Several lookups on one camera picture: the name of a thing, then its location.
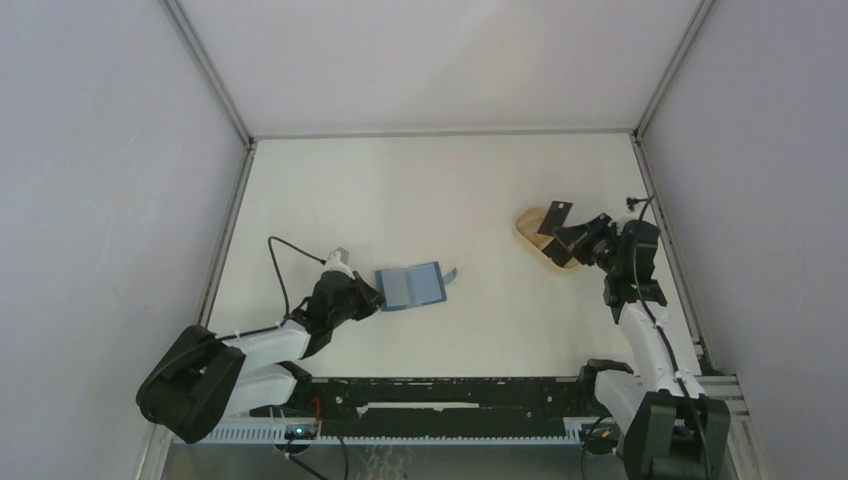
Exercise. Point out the white cable duct strip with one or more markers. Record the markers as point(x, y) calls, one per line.
point(566, 431)

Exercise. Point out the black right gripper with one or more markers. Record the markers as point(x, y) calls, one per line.
point(577, 238)

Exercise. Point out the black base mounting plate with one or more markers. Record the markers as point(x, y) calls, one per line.
point(439, 405)

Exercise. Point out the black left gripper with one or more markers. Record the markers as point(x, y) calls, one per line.
point(371, 300)

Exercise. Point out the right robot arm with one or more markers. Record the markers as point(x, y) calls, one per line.
point(670, 428)

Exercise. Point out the black card in tray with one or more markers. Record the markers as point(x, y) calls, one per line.
point(557, 253)

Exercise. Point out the grey VIP credit card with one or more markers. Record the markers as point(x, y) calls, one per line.
point(554, 218)

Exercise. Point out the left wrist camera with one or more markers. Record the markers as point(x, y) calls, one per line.
point(337, 261)

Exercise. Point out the blue leather card holder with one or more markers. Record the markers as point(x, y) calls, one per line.
point(414, 286)

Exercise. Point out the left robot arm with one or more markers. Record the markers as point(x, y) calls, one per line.
point(204, 378)

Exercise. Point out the beige oval tray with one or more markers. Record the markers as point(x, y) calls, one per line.
point(526, 226)

